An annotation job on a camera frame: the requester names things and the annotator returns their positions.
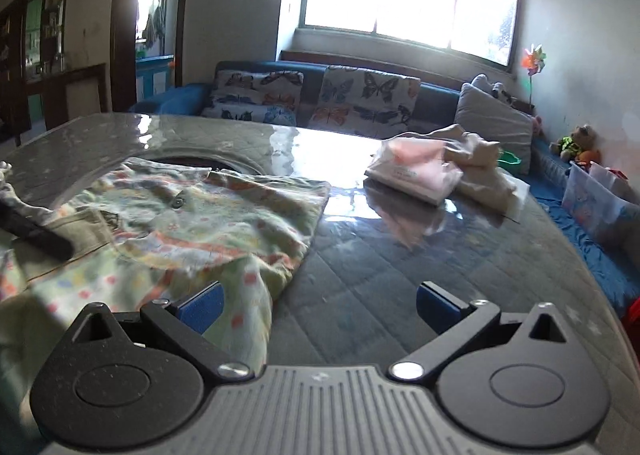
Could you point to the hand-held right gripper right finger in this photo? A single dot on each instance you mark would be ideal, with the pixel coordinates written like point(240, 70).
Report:
point(437, 307)

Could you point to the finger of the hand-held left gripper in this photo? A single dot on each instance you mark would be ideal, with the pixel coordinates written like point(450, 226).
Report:
point(40, 237)

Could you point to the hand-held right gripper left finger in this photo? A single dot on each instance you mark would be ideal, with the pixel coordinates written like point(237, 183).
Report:
point(202, 307)

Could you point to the green patterned baby garment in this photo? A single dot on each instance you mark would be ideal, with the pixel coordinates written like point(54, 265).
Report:
point(225, 215)

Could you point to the beige crumpled garment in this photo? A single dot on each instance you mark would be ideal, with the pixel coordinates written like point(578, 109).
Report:
point(487, 182)

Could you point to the pink white folded garment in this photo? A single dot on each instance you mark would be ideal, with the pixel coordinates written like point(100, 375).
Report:
point(410, 167)

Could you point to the dark wooden cabinet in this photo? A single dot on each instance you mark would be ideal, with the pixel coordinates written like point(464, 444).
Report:
point(50, 85)

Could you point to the green plastic bowl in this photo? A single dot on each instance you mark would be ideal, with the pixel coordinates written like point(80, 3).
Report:
point(510, 160)

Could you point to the clear plastic storage box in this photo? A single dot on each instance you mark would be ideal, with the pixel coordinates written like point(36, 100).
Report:
point(595, 205)

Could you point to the blue sofa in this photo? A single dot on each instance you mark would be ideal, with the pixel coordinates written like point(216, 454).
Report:
point(175, 97)

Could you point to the red plastic stool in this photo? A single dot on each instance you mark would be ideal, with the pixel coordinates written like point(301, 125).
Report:
point(632, 317)

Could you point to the grey pillow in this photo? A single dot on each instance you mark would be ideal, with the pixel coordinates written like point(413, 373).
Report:
point(495, 120)

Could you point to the orange plush toy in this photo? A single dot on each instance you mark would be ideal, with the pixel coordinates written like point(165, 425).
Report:
point(591, 156)

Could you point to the brown plush bear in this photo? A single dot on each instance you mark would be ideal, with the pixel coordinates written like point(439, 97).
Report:
point(575, 140)

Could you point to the butterfly print cushion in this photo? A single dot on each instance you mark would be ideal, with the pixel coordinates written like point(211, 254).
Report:
point(255, 95)
point(365, 100)

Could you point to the white plush toy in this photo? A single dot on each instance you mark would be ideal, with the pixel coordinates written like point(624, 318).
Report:
point(492, 87)

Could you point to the colourful pinwheel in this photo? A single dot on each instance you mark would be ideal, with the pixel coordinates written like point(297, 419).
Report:
point(534, 60)

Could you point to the dark wooden door frame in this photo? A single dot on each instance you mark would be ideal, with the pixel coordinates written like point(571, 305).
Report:
point(120, 25)

